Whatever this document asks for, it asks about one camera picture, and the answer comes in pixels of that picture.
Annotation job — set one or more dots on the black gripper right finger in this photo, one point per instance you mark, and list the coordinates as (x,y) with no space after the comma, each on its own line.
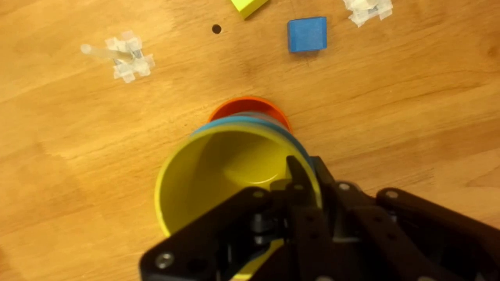
(407,239)

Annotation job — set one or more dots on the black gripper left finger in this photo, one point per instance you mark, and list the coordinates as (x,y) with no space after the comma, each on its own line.
(209,239)

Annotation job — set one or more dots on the yellow plastic cup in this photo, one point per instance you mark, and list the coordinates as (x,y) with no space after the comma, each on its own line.
(209,177)

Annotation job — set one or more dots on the blue plastic cup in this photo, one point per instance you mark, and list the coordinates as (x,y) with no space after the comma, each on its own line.
(244,120)

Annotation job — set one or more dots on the orange plastic cup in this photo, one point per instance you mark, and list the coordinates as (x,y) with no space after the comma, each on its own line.
(244,105)

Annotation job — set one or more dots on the clear tape patch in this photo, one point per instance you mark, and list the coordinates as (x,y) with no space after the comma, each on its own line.
(129,58)
(368,10)

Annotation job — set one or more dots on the blue foam block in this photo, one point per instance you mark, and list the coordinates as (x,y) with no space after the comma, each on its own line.
(307,33)

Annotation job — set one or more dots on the yellow foam block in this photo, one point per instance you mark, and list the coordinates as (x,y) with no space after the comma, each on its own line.
(249,5)

